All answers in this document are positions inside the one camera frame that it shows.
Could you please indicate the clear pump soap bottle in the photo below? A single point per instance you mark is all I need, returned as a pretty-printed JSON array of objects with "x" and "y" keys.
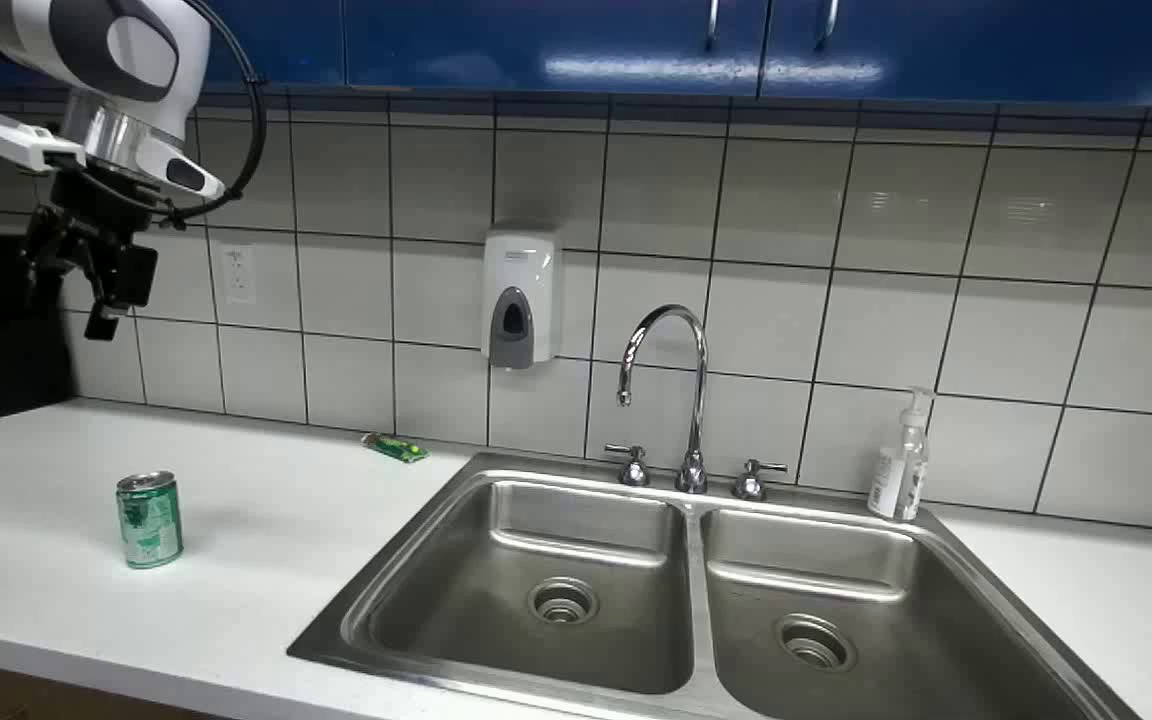
[{"x": 901, "y": 477}]

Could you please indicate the stainless steel double sink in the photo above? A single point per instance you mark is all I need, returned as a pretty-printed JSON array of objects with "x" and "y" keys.
[{"x": 571, "y": 588}]

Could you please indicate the white wall soap dispenser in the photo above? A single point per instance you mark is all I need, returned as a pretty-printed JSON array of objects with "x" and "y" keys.
[{"x": 523, "y": 299}]

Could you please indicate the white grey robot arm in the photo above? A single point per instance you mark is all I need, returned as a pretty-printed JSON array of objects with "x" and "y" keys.
[{"x": 134, "y": 71}]

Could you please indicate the blue upper cabinets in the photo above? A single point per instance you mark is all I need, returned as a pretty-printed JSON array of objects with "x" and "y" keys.
[{"x": 744, "y": 48}]

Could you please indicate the green soda can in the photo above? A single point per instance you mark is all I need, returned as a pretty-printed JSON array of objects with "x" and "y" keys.
[{"x": 151, "y": 516}]

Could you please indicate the green sponge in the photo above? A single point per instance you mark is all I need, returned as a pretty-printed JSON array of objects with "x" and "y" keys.
[{"x": 393, "y": 444}]

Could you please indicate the white wall power outlet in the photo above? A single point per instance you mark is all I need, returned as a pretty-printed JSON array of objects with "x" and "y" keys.
[{"x": 237, "y": 283}]

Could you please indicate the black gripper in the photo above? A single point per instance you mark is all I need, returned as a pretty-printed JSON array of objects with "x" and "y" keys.
[{"x": 89, "y": 220}]

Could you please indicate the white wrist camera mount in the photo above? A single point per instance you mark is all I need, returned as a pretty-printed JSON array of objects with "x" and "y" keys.
[{"x": 33, "y": 146}]

